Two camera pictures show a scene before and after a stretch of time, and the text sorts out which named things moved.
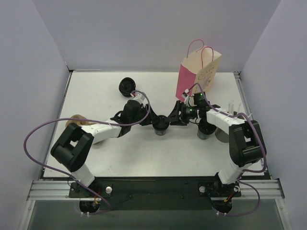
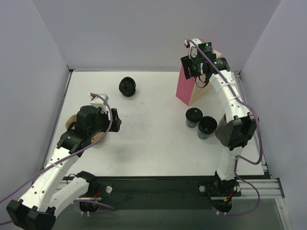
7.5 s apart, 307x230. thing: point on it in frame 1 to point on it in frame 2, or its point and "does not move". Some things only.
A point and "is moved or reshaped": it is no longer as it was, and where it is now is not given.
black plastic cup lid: [160, 121] is moved or reshaped
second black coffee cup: [205, 130] does not move
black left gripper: [147, 115] to [114, 120]
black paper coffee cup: [160, 132] is moved or reshaped
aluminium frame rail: [59, 189] does not move
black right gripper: [179, 113] to [186, 66]
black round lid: [126, 86] does not move
